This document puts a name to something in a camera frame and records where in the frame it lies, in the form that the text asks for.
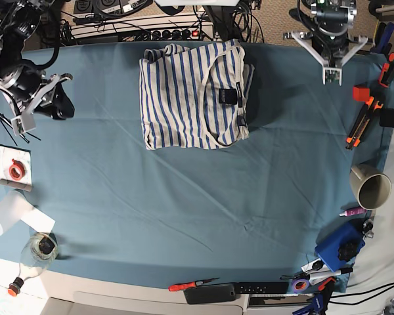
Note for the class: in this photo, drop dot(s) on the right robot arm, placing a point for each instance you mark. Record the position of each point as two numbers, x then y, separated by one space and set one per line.
19 20

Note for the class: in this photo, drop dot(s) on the black square block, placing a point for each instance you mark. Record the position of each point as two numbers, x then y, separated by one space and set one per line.
387 118

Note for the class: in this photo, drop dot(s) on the small orange cube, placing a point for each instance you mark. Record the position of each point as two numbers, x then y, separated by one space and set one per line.
361 93

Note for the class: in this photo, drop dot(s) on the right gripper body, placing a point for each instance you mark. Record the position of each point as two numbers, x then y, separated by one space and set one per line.
28 93

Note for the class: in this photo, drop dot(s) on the purple tape roll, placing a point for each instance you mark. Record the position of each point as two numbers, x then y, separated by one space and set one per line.
300 285

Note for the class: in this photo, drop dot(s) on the black remote control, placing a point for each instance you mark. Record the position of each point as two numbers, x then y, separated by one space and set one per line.
266 288

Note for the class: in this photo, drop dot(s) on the orange black utility knife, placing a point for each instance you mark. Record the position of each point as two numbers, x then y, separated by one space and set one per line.
366 113

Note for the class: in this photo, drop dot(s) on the clear glass bottle orange cap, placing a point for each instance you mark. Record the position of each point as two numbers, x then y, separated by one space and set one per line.
36 257

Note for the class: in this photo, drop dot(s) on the pink white small tube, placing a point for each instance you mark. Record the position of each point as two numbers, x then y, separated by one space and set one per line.
353 211

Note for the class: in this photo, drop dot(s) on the red tape roll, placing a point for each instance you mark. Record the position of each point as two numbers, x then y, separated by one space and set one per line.
17 170

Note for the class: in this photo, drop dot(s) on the beige ceramic mug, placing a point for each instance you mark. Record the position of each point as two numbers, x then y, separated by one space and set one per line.
370 186

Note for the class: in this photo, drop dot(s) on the black marker pen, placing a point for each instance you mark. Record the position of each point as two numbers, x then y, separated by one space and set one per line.
327 274

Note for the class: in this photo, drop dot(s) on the black zip ties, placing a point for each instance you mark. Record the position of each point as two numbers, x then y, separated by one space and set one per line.
6 124

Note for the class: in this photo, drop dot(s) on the red handled screwdriver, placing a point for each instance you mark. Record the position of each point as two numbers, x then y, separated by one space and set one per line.
184 286

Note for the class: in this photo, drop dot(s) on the black smartphone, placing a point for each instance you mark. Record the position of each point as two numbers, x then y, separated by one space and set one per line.
209 294

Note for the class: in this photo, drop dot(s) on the blue clamp top right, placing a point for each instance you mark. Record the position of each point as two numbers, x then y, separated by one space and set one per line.
382 37

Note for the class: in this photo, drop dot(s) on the blue box with black knob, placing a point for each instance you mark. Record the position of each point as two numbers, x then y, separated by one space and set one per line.
340 247

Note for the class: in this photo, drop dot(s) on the orange black clamp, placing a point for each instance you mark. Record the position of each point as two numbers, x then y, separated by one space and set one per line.
387 72

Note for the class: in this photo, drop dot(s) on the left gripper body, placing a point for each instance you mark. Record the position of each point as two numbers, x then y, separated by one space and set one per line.
331 52

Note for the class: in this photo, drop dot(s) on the blue black spring clamp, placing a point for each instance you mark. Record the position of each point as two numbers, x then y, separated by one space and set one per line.
319 303

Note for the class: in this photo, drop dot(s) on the black power strip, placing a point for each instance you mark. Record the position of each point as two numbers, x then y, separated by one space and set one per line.
168 35

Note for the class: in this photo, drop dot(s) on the blue table cloth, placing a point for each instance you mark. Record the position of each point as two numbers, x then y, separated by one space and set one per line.
249 213

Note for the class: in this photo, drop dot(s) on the blue white striped T-shirt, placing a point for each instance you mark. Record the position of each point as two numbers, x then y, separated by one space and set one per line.
194 98

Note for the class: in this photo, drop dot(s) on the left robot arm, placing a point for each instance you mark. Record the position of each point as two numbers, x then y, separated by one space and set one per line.
332 18

